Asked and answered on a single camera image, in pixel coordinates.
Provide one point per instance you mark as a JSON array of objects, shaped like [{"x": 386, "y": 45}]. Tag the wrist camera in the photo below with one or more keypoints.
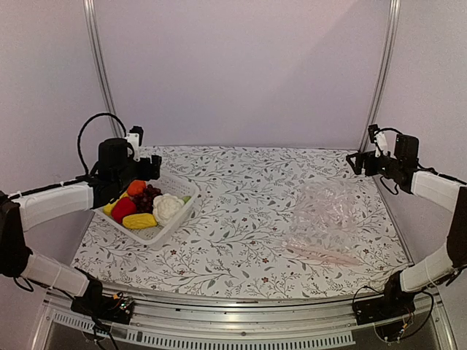
[
  {"x": 134, "y": 137},
  {"x": 377, "y": 137}
]

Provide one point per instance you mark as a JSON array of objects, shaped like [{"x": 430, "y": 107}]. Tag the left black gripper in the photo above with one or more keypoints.
[{"x": 147, "y": 174}]

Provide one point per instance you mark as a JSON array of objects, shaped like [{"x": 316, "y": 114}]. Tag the clear zip top bag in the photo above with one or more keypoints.
[{"x": 324, "y": 223}]

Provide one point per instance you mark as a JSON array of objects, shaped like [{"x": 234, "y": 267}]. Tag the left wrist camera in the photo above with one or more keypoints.
[{"x": 134, "y": 137}]

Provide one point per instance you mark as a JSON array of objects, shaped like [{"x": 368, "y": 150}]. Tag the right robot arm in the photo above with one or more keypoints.
[{"x": 402, "y": 166}]

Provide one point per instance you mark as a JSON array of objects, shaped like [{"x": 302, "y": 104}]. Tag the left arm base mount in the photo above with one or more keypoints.
[{"x": 116, "y": 308}]

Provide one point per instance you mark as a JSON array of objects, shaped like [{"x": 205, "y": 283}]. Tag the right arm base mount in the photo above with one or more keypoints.
[{"x": 381, "y": 307}]

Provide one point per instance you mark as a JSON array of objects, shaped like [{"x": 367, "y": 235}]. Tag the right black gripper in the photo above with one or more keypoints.
[{"x": 361, "y": 157}]

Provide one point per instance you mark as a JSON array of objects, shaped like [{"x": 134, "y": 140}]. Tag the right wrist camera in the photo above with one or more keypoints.
[{"x": 377, "y": 137}]

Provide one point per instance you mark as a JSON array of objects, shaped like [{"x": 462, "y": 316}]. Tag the white toy cauliflower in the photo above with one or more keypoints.
[{"x": 165, "y": 207}]

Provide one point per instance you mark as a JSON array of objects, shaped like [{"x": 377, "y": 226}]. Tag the left aluminium frame post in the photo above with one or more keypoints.
[{"x": 98, "y": 55}]

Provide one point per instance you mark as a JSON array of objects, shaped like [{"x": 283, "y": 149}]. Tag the front aluminium rail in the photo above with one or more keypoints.
[{"x": 165, "y": 320}]

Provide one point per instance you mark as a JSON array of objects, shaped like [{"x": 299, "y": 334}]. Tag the floral table mat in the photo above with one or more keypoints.
[{"x": 231, "y": 244}]

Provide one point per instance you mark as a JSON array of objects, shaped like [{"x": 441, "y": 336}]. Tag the aluminium frame post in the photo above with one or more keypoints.
[
  {"x": 384, "y": 69},
  {"x": 98, "y": 55}
]

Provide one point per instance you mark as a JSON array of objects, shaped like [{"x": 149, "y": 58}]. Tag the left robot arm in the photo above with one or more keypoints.
[{"x": 119, "y": 163}]

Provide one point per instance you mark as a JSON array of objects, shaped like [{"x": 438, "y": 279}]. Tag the white plastic basket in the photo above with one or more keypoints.
[{"x": 156, "y": 237}]

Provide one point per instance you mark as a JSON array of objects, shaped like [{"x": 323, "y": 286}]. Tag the right aluminium frame post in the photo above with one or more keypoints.
[{"x": 384, "y": 69}]

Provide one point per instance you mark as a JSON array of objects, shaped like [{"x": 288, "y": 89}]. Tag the dark purple toy grapes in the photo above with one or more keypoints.
[{"x": 144, "y": 200}]

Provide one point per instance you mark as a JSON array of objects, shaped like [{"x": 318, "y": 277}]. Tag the red toy bell pepper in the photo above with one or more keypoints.
[{"x": 123, "y": 208}]

